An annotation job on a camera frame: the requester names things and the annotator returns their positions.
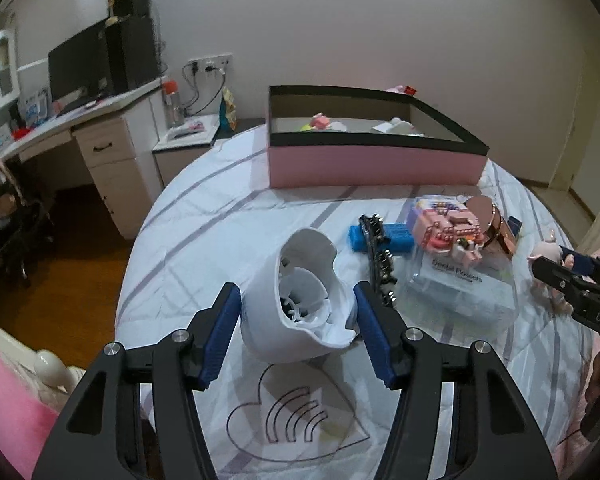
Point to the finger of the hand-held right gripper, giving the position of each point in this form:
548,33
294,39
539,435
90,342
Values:
582,264
555,272

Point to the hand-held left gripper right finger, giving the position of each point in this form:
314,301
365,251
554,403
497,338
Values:
375,340

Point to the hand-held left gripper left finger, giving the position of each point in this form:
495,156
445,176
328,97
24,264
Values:
220,340

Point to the pale pink pig figurine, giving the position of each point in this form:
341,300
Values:
542,252

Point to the white hair dryer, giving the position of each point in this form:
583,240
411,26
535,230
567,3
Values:
270,320

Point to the black studded headband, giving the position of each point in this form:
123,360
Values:
380,265

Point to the small white block toy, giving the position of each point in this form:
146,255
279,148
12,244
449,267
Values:
469,256

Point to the rose gold mirror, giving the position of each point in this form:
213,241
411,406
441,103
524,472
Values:
485,215

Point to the clear plastic box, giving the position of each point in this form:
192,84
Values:
455,285

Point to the blue rectangular bar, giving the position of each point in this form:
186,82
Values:
397,237

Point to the pink block toy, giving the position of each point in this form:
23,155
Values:
440,227

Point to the pink box with black rim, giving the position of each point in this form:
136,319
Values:
370,167

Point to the yellow highlighter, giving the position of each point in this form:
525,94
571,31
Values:
304,127

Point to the small dark blue box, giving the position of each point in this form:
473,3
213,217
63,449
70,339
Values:
514,225

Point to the white striped quilt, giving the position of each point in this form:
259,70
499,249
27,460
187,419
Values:
205,220

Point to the white nightstand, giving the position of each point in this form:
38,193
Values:
180,160

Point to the white desk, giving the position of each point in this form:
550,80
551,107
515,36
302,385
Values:
110,170

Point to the low black and white cabinet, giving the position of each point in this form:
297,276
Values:
247,127

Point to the pink and white packet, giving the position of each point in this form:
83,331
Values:
190,127

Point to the pink blanket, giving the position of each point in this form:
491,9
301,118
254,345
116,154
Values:
10,395

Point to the yellow snack bag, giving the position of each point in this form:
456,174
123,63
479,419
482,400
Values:
227,110

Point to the black office chair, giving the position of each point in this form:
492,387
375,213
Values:
15,225

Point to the bottle with orange cap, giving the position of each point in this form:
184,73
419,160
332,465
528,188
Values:
173,105

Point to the pink plush toy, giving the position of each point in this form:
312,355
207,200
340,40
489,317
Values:
396,89

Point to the black keyboard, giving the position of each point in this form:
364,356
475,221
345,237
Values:
80,105

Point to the blue and white box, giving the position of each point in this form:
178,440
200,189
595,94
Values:
32,107

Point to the black computer tower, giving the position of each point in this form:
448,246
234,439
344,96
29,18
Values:
130,55

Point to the black computer monitor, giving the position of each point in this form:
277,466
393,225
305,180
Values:
75,65

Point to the white glass-door cabinet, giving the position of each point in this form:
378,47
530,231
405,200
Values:
10,60

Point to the white bed frame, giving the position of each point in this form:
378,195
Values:
47,365

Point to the white wall socket strip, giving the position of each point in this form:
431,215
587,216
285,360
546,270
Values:
210,62

